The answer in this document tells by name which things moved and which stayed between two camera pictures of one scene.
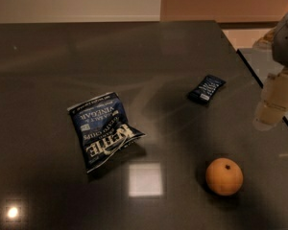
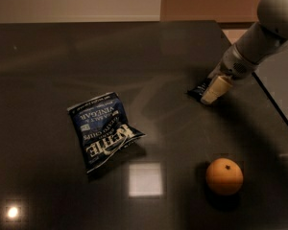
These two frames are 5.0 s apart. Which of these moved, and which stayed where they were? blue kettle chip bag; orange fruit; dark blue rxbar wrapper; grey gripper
Moved: grey gripper
Stayed: dark blue rxbar wrapper; blue kettle chip bag; orange fruit
